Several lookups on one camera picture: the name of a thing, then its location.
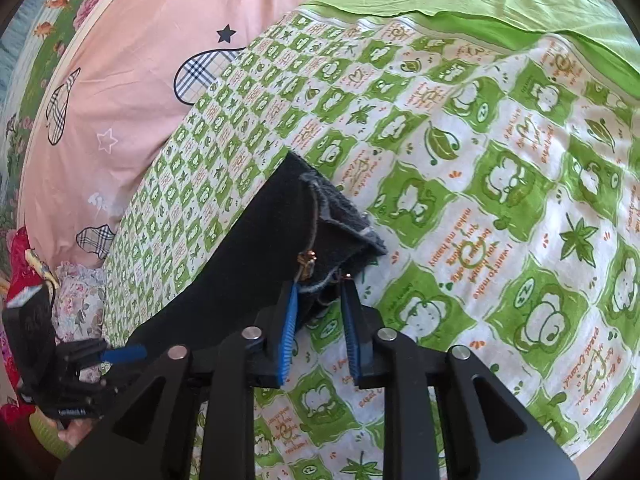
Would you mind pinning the plain green bedsheet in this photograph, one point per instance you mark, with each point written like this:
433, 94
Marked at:
595, 27

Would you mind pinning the yellow patterned cloth strip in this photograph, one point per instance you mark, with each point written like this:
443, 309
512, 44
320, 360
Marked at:
41, 268

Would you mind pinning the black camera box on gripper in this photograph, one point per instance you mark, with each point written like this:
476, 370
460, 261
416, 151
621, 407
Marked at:
31, 335

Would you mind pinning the pink quilt with plaid hearts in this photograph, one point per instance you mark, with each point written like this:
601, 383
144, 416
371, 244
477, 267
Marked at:
133, 70

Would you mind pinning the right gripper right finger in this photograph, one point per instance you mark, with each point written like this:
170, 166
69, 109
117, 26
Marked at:
446, 414

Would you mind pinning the green white checkered bedsheet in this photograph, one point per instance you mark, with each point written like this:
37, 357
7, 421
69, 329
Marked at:
501, 171

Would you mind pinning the red garment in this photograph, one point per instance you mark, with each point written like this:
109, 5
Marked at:
15, 409

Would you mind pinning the dark navy fleece pants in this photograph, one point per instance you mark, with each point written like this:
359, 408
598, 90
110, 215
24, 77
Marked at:
297, 227

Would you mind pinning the floral ruffled pillow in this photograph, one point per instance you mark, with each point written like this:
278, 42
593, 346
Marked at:
78, 309

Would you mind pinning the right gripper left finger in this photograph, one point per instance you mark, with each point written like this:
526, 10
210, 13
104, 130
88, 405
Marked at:
150, 433

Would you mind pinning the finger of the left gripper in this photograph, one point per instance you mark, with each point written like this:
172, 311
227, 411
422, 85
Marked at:
123, 355

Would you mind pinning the left hand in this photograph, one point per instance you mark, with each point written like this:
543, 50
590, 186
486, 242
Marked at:
76, 431

